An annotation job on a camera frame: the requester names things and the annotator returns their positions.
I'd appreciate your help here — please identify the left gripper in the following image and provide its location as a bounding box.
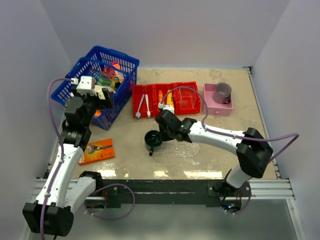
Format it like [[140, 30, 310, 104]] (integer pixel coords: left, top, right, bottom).
[[71, 86, 113, 127]]

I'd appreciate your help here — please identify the dark green mug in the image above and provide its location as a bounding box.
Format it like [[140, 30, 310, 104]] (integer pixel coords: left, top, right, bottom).
[[144, 130, 163, 157]]

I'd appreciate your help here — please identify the clear textured acrylic holder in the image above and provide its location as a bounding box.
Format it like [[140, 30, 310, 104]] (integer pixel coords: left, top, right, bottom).
[[178, 86, 197, 110]]

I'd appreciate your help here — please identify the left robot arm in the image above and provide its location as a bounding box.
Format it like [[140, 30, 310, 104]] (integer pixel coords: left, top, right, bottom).
[[22, 86, 114, 237]]

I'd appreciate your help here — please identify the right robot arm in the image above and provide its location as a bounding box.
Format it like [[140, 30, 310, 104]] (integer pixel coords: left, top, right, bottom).
[[155, 110, 273, 197]]

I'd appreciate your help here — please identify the clear textured oval tray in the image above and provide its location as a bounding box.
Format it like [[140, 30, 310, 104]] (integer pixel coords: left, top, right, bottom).
[[142, 140, 200, 158]]

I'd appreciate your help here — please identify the white toothbrush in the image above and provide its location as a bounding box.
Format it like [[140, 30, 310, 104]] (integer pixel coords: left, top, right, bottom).
[[144, 94, 151, 118]]

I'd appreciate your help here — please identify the yellow toothpaste tube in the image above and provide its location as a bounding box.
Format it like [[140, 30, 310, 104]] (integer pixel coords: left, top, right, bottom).
[[166, 90, 174, 107]]

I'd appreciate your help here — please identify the orange toothpaste tube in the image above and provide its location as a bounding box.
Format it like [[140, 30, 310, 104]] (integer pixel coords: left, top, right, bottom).
[[157, 90, 164, 104]]

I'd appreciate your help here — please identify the red right bin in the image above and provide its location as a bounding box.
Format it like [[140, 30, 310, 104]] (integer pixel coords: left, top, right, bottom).
[[173, 81, 201, 115]]

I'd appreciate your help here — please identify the red bin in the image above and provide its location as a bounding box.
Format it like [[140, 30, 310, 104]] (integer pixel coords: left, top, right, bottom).
[[151, 83, 178, 117], [173, 81, 201, 115], [132, 84, 158, 118]]

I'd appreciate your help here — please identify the green glass bottle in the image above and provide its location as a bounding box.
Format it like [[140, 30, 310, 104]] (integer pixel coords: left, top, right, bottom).
[[110, 77, 121, 91]]

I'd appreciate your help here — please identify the red middle bin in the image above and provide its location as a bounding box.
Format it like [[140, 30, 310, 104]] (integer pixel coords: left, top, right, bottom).
[[151, 83, 178, 117]]

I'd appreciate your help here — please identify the blue plastic basket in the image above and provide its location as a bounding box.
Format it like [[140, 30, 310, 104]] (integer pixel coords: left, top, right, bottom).
[[65, 45, 140, 130]]

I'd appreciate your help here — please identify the pink drawer box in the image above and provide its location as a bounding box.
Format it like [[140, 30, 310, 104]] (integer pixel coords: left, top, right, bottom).
[[202, 83, 233, 116]]

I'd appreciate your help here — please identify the orange razor package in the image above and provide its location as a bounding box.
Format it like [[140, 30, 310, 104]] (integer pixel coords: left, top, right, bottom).
[[78, 138, 115, 166]]

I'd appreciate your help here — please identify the red left bin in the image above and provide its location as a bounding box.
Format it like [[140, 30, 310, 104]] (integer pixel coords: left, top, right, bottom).
[[132, 84, 158, 118]]

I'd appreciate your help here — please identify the grey-purple mug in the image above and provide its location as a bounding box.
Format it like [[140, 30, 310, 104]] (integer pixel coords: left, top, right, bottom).
[[212, 82, 232, 104]]

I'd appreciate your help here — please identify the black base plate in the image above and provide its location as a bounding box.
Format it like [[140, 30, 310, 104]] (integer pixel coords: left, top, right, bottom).
[[89, 179, 251, 210]]

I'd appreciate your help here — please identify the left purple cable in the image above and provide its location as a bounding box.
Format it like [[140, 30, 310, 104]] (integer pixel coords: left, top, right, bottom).
[[39, 77, 77, 240]]

